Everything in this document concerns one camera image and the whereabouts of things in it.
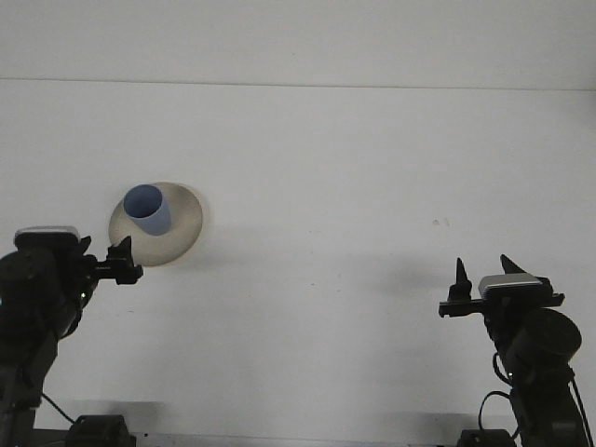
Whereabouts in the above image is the pale round plate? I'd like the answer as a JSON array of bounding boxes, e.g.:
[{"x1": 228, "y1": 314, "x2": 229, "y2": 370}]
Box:
[{"x1": 108, "y1": 181, "x2": 206, "y2": 268}]

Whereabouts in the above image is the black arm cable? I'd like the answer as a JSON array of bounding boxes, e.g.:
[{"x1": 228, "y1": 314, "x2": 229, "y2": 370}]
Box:
[
  {"x1": 40, "y1": 393, "x2": 75, "y2": 425},
  {"x1": 478, "y1": 389, "x2": 513, "y2": 432}
]

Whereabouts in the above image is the pale blue cup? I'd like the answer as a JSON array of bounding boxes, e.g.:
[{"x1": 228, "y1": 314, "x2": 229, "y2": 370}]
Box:
[{"x1": 122, "y1": 183, "x2": 172, "y2": 237}]

